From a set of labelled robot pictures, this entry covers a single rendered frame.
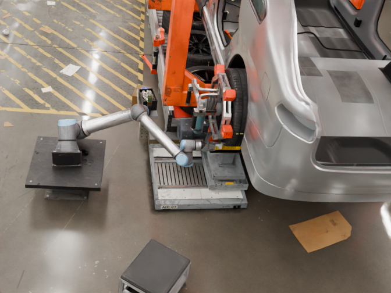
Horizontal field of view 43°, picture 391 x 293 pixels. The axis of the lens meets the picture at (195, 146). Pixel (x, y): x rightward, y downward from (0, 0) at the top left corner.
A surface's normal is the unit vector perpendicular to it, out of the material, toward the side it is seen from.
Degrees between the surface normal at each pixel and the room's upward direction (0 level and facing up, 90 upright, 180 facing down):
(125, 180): 0
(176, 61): 90
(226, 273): 0
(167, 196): 0
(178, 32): 90
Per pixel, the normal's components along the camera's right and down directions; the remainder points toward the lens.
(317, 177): -0.06, 0.73
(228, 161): 0.15, 0.67
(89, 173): 0.14, -0.74
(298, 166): -0.26, 0.61
